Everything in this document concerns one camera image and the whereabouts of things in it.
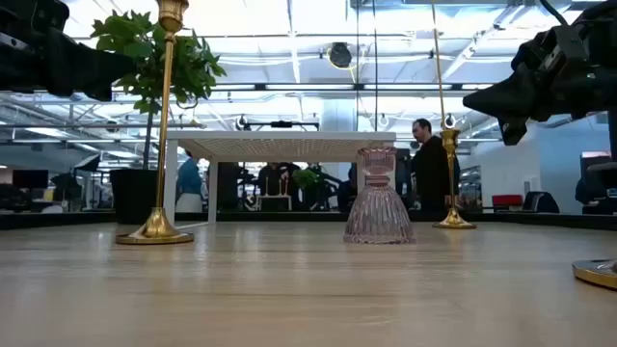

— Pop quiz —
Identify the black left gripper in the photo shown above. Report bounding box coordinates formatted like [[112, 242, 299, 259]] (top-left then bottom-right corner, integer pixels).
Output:
[[0, 0, 139, 103]]

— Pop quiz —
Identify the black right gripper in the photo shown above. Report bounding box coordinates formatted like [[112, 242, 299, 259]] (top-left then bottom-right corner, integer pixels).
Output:
[[462, 0, 617, 147]]

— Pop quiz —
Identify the short brass candlestick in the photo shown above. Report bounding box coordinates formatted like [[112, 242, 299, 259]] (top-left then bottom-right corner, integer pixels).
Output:
[[432, 127, 477, 230]]

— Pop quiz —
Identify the pink ribbed glass candle holder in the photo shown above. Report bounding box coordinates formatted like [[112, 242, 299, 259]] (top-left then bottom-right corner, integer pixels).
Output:
[[342, 147, 416, 245]]

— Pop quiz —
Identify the tall brass candlestick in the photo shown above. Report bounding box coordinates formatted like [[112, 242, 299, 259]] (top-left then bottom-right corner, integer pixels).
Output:
[[115, 0, 195, 246], [572, 258, 617, 292]]

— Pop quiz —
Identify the black studio lamp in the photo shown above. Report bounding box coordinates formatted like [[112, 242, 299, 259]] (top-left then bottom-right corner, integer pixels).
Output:
[[72, 153, 102, 175]]

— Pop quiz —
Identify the dark office chair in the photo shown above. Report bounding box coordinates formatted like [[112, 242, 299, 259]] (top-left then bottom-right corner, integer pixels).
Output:
[[523, 191, 561, 215]]

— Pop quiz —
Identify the green leafy plant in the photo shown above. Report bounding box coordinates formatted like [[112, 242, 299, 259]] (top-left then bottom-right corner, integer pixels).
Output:
[[90, 9, 228, 171]]

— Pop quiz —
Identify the black stand pole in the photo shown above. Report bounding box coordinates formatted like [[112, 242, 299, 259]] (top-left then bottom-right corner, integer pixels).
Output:
[[607, 110, 617, 161]]

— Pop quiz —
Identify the black computer monitor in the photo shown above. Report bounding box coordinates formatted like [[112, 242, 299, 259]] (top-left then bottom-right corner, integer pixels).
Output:
[[12, 169, 50, 191]]

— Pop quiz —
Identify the black plant pot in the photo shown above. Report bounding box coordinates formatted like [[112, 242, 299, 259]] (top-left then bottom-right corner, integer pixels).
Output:
[[109, 168, 168, 226]]

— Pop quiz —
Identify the black round ceiling fixture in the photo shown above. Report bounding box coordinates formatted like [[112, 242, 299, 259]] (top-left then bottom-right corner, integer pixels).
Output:
[[328, 41, 354, 69]]

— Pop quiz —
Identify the white perforated metal shelf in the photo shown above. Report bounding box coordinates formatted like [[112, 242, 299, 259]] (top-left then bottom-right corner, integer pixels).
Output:
[[162, 130, 397, 231]]

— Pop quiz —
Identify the small green background plant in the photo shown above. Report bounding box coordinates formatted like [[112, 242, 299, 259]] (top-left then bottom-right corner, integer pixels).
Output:
[[292, 168, 320, 190]]

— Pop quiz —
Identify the small white background table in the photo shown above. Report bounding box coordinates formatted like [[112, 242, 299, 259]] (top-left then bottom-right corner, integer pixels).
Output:
[[255, 193, 294, 212]]

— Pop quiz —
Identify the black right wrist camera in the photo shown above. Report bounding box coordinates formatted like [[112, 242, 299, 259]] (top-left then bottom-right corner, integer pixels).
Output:
[[549, 24, 589, 73]]

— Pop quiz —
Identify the yellow hanging cable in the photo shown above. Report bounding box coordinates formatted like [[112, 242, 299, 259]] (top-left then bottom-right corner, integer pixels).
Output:
[[430, 0, 447, 130]]

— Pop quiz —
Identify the black aluminium table frame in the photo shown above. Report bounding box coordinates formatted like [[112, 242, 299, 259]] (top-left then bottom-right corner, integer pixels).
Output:
[[0, 209, 617, 231]]

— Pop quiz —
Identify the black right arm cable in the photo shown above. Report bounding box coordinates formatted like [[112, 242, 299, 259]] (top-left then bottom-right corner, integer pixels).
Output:
[[538, 0, 571, 26]]

